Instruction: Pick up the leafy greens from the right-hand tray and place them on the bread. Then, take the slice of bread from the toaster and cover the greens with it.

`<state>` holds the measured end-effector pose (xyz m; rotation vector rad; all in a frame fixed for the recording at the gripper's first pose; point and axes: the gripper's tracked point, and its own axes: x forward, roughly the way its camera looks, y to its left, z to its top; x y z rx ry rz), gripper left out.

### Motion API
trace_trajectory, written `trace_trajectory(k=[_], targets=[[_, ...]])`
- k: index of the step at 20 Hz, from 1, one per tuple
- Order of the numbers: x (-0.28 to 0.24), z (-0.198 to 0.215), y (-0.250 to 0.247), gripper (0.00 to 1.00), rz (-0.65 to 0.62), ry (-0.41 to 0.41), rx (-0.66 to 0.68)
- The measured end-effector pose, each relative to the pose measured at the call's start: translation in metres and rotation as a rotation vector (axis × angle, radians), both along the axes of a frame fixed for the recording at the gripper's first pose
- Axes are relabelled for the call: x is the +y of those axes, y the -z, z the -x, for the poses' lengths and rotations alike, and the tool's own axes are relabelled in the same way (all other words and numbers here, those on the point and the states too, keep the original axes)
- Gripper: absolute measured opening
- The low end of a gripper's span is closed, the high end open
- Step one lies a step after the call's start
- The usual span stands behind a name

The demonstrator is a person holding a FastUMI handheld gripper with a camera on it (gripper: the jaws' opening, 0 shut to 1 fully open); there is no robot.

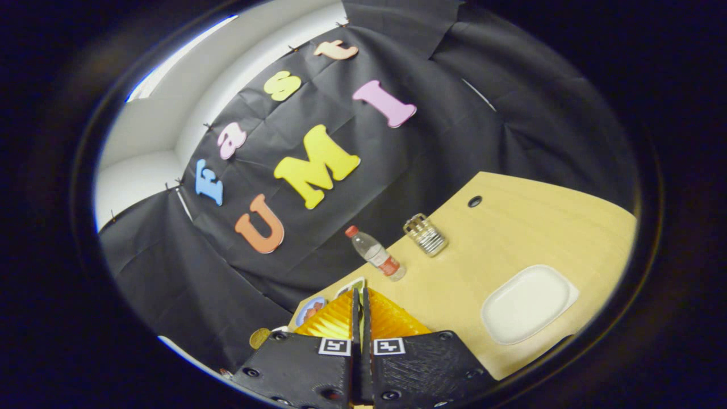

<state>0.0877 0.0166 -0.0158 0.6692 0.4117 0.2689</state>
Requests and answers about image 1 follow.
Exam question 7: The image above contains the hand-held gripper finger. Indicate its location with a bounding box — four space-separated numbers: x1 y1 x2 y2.
230 287 362 409
362 287 500 409

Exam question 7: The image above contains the white condiment tray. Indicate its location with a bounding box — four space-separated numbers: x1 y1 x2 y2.
335 276 366 298

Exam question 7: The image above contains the blue plate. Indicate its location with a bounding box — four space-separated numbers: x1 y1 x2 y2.
294 296 328 328

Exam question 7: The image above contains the clear water bottle red label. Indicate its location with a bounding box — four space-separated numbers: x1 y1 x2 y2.
345 225 407 282

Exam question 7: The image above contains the white square plate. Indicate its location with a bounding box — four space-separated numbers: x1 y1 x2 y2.
481 264 580 346

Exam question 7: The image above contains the metal wire utensil holder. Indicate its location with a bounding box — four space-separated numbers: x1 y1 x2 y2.
403 213 449 258

